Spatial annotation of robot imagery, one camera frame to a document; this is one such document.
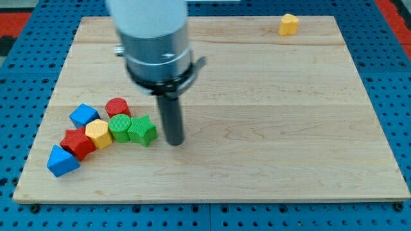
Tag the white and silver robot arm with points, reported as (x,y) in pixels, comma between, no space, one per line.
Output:
(155,44)

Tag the yellow heart block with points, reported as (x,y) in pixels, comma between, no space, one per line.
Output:
(289,24)

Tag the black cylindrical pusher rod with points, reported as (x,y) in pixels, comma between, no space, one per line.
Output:
(171,119)

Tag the green star block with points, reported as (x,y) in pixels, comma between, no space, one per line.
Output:
(142,131)

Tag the light wooden board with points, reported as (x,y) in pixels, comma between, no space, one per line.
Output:
(270,119)

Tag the green cylinder block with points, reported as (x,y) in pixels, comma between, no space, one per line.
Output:
(118,126)

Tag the red cylinder block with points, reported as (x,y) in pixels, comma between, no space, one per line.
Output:
(117,106)

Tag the yellow hexagon block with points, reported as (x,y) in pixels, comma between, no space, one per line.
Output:
(98,131)

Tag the blue cube block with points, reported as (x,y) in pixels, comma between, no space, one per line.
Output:
(83,115)

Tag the red star block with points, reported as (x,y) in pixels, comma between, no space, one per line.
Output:
(77,143)

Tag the blue triangle block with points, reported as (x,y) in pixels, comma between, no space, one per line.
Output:
(61,161)

